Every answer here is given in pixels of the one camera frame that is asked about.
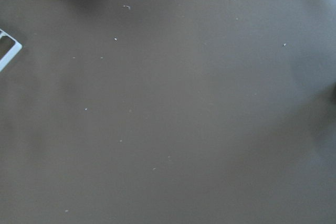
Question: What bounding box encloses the white wire rack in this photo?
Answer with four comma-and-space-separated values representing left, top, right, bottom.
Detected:
0, 29, 22, 71

